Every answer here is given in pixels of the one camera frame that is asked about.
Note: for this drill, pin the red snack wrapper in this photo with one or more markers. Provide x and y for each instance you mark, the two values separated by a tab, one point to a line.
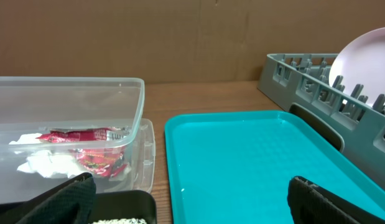
107	162

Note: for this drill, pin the white tissue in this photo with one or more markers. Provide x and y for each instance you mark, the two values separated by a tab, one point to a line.
51	165

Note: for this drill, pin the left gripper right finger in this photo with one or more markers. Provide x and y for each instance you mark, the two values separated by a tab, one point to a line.
309	203

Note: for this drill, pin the pink round plate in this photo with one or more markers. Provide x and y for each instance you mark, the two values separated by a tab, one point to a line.
362	61

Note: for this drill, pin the teal plastic tray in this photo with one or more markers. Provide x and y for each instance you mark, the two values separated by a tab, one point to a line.
236	167

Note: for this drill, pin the pile of rice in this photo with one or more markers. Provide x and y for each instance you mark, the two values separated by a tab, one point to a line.
121	221

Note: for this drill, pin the black tray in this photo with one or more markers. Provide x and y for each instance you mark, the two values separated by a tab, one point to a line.
125	204

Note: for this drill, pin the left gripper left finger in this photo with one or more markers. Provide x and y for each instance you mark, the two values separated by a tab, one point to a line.
69	202

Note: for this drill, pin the grey dish rack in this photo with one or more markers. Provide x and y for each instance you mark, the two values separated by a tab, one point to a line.
298	83

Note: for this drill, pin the clear plastic bin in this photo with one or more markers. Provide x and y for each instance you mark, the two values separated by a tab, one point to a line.
32	106

